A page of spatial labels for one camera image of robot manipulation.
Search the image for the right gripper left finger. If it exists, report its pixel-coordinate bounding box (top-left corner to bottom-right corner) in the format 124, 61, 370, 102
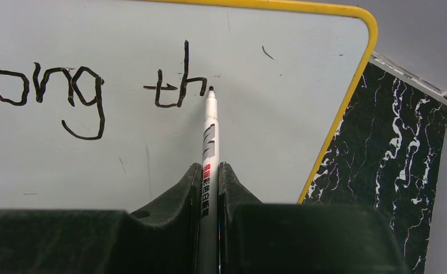
0, 163, 202, 273

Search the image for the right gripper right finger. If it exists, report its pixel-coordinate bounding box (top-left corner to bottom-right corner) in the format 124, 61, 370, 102
218, 163, 407, 273

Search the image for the white black whiteboard marker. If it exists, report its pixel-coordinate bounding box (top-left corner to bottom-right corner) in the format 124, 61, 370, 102
196, 86, 220, 273

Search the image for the yellow framed whiteboard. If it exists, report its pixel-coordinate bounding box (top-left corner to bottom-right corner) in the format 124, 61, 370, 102
0, 1, 378, 211

